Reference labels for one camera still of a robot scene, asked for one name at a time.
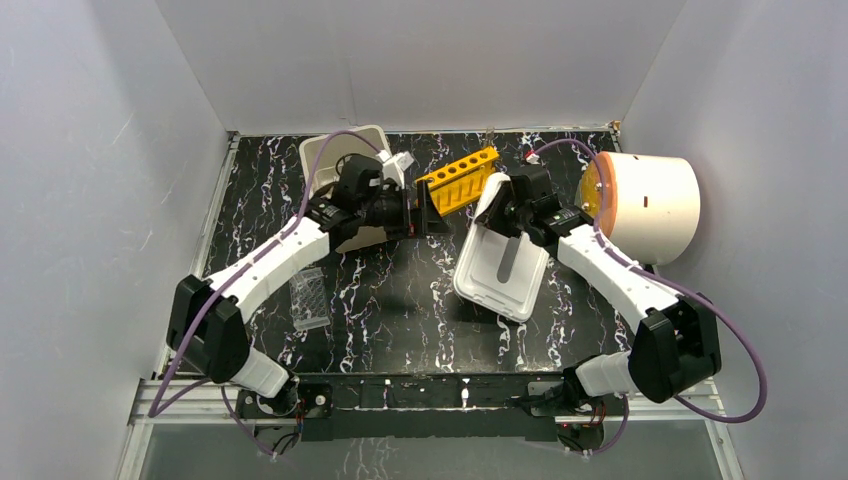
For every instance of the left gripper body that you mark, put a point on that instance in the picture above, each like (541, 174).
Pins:
(411, 211)

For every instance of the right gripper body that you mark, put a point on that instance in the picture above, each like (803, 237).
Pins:
(505, 216)

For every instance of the white bin lid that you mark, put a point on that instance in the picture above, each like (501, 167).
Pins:
(500, 273)

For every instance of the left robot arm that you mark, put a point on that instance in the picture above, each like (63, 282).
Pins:
(206, 326)

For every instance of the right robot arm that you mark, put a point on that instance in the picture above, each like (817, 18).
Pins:
(676, 341)

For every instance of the yellow test tube rack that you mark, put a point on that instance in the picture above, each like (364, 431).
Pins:
(461, 182)

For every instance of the white plastic bin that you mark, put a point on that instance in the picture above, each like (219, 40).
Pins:
(326, 172)

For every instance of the clear acrylic tube rack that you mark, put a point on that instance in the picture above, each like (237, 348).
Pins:
(309, 302)

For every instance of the white cylindrical centrifuge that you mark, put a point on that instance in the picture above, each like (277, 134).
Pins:
(651, 204)

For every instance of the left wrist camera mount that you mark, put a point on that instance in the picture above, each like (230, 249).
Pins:
(395, 165)

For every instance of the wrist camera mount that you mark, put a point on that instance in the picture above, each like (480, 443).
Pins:
(395, 165)
(532, 158)

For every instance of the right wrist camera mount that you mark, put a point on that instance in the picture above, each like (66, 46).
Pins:
(532, 158)

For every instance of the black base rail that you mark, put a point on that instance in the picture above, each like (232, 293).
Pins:
(535, 407)

